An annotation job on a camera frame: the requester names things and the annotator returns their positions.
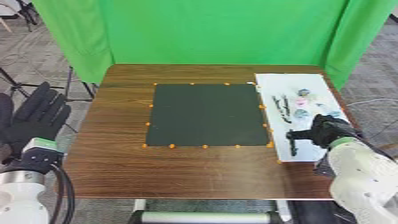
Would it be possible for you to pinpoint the dark mat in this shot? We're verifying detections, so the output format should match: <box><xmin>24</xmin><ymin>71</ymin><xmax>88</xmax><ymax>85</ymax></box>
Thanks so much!
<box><xmin>143</xmin><ymin>83</ymin><xmax>274</xmax><ymax>148</ymax></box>

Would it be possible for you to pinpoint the pale grey bar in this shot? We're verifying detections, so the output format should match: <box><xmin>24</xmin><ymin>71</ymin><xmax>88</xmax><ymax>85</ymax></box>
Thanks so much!
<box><xmin>127</xmin><ymin>210</ymin><xmax>287</xmax><ymax>224</ymax></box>

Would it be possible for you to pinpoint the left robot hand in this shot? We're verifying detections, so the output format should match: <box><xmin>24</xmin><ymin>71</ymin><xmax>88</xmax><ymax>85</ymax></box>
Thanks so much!
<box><xmin>0</xmin><ymin>81</ymin><xmax>73</xmax><ymax>158</ymax></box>

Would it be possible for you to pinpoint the blue flower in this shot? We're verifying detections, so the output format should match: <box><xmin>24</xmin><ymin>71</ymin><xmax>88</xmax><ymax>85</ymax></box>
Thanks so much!
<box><xmin>295</xmin><ymin>87</ymin><xmax>315</xmax><ymax>97</ymax></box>
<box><xmin>294</xmin><ymin>109</ymin><xmax>311</xmax><ymax>120</ymax></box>

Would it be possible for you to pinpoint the white sheet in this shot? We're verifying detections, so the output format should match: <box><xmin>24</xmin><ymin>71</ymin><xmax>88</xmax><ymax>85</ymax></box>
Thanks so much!
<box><xmin>253</xmin><ymin>73</ymin><xmax>352</xmax><ymax>164</ymax></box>

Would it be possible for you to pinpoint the green sprig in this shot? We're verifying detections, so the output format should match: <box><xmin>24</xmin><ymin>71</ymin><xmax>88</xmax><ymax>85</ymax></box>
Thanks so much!
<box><xmin>271</xmin><ymin>95</ymin><xmax>285</xmax><ymax>117</ymax></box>
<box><xmin>288</xmin><ymin>138</ymin><xmax>301</xmax><ymax>157</ymax></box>
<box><xmin>279</xmin><ymin>94</ymin><xmax>295</xmax><ymax>125</ymax></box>

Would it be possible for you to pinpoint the black tripod stand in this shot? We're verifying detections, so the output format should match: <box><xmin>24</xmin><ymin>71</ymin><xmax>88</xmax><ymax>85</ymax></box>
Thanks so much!
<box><xmin>0</xmin><ymin>65</ymin><xmax>98</xmax><ymax>102</ymax></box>

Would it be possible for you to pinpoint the white flower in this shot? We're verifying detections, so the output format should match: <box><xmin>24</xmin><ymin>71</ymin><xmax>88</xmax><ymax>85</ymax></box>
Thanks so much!
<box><xmin>315</xmin><ymin>102</ymin><xmax>345</xmax><ymax>118</ymax></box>

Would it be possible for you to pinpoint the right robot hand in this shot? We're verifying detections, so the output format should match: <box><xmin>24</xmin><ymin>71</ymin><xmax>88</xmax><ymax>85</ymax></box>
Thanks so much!
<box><xmin>285</xmin><ymin>113</ymin><xmax>363</xmax><ymax>150</ymax></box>

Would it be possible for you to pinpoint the black cable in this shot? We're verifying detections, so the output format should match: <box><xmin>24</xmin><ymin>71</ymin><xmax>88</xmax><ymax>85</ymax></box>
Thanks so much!
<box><xmin>48</xmin><ymin>163</ymin><xmax>79</xmax><ymax>224</ymax></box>

